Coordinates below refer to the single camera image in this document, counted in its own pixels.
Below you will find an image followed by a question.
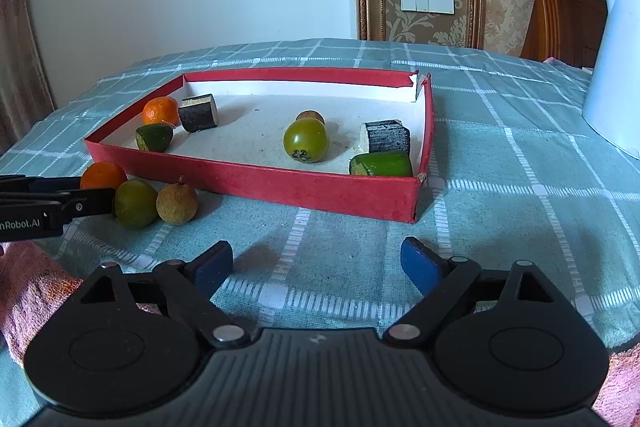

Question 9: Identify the pink cloth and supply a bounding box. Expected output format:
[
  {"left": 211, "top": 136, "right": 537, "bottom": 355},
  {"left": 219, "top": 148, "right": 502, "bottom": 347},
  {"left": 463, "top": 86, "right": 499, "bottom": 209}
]
[{"left": 542, "top": 56, "right": 593, "bottom": 70}]

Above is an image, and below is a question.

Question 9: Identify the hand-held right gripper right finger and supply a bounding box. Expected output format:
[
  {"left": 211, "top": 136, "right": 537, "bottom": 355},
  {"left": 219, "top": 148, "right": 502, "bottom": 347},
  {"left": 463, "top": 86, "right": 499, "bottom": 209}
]
[{"left": 382, "top": 237, "right": 561, "bottom": 348}]

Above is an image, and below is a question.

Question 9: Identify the orange tangerine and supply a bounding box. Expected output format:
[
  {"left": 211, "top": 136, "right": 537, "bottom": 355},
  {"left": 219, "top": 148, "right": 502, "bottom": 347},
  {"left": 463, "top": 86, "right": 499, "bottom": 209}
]
[
  {"left": 80, "top": 161, "right": 128, "bottom": 192},
  {"left": 142, "top": 97, "right": 181, "bottom": 126}
]

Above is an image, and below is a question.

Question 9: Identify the green cucumber piece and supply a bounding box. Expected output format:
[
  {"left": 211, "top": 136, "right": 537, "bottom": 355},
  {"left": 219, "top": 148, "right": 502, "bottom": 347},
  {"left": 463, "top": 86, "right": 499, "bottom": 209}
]
[
  {"left": 349, "top": 150, "right": 414, "bottom": 178},
  {"left": 136, "top": 123, "right": 174, "bottom": 152}
]

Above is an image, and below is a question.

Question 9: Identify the large green round fruit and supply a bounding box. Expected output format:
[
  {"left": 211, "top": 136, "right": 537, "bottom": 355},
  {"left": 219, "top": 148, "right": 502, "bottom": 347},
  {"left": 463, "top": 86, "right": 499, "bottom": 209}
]
[{"left": 283, "top": 118, "right": 329, "bottom": 164}]

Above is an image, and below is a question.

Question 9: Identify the red cardboard box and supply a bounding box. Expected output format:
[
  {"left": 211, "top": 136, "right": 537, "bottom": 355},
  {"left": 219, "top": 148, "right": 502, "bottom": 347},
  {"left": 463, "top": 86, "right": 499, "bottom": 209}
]
[{"left": 84, "top": 68, "right": 433, "bottom": 224}]

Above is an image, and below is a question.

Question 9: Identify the black eggplant piece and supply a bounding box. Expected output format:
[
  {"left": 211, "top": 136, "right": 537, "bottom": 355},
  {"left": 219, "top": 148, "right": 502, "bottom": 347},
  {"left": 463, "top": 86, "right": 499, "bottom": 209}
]
[
  {"left": 178, "top": 94, "right": 220, "bottom": 132},
  {"left": 360, "top": 119, "right": 412, "bottom": 154}
]

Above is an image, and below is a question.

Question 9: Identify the pink towel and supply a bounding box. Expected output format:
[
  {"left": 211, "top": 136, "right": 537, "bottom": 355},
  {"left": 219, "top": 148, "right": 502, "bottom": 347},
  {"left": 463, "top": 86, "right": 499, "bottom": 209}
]
[
  {"left": 0, "top": 241, "right": 156, "bottom": 358},
  {"left": 595, "top": 342, "right": 640, "bottom": 427}
]

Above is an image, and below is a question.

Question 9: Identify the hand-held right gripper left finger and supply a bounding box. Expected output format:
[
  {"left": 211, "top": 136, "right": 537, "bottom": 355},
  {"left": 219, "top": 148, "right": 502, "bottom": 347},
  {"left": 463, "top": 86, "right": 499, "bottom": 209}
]
[{"left": 80, "top": 241, "right": 251, "bottom": 349}]

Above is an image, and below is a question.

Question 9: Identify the white kettle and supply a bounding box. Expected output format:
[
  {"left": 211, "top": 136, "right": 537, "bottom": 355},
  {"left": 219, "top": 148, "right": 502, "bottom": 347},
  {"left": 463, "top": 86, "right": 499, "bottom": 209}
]
[{"left": 581, "top": 0, "right": 640, "bottom": 160}]

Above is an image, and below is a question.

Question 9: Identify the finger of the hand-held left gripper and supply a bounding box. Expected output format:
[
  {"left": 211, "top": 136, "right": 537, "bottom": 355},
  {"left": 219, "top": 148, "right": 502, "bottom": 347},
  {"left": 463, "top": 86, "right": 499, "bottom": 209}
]
[
  {"left": 0, "top": 188, "right": 117, "bottom": 222},
  {"left": 0, "top": 175, "right": 83, "bottom": 194}
]

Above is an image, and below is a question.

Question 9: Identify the wooden chair back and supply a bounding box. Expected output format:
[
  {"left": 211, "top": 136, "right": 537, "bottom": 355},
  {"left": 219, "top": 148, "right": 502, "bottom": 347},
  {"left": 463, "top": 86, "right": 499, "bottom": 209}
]
[{"left": 520, "top": 0, "right": 608, "bottom": 68}]

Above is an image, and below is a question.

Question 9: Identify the green checked cloth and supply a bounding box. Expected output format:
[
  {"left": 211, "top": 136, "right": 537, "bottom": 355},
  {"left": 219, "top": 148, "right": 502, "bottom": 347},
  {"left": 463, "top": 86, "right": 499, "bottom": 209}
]
[{"left": 0, "top": 38, "right": 640, "bottom": 427}]

